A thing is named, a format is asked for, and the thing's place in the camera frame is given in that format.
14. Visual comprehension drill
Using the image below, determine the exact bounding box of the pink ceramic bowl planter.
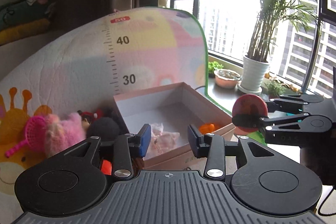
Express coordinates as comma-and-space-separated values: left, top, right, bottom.
214, 69, 241, 89

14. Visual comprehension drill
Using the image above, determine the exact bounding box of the black plush toy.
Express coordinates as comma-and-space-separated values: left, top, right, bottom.
87, 117, 121, 141

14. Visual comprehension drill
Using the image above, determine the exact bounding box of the pale pink toy in box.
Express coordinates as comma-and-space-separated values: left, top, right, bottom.
145, 123, 180, 160

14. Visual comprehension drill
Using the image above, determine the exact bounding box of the green yellow plush pillow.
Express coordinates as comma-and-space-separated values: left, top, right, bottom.
1, 0, 59, 46

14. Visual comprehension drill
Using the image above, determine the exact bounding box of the colourful children play mat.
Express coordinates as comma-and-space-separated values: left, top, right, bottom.
0, 6, 268, 224

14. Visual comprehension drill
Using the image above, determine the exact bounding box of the pink haired plush doll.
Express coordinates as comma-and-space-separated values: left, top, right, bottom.
45, 113, 86, 157

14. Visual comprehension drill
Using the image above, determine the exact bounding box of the white potted palm plant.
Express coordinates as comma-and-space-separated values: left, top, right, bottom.
238, 0, 317, 95

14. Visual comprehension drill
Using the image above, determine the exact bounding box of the orange toy in box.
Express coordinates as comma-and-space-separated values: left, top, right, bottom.
198, 123, 221, 135

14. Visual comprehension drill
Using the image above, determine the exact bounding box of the round pink toy disc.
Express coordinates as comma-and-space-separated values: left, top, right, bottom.
232, 94, 268, 135

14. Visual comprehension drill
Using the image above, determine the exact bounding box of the small green potted plant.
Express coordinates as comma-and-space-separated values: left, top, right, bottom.
265, 80, 285, 99

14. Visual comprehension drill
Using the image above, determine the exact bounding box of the pink cardboard box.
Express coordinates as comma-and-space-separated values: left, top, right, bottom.
114, 83, 235, 170

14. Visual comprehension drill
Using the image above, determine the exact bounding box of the pink toy net scoop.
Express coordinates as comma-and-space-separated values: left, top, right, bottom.
5, 116, 47, 158

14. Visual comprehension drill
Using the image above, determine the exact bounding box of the red dress girl figurine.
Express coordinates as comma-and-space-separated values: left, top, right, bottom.
77, 109, 104, 131

